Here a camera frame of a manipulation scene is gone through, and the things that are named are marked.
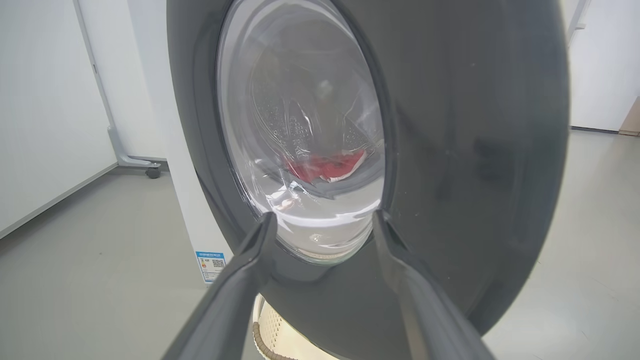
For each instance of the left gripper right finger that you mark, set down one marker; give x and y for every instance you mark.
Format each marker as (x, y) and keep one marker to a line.
(425, 310)

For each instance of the grey metal stand with caster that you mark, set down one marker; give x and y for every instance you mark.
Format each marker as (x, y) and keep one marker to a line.
(125, 157)

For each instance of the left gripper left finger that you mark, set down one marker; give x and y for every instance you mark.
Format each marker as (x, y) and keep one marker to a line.
(230, 305)

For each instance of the red garment with white band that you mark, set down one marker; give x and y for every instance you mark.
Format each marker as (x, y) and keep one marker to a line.
(330, 165)

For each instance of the blue energy label sticker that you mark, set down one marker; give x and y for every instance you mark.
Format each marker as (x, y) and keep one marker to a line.
(210, 265)

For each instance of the brown cardboard box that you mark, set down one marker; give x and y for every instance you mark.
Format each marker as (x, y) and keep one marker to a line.
(631, 120)

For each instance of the white front-load washing machine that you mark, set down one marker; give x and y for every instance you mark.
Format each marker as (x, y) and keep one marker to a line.
(200, 225)

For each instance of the washing machine glass door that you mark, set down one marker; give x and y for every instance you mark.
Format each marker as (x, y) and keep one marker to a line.
(475, 150)

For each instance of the cream perforated laundry basket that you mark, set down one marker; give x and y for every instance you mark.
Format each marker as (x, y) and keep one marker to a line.
(272, 330)

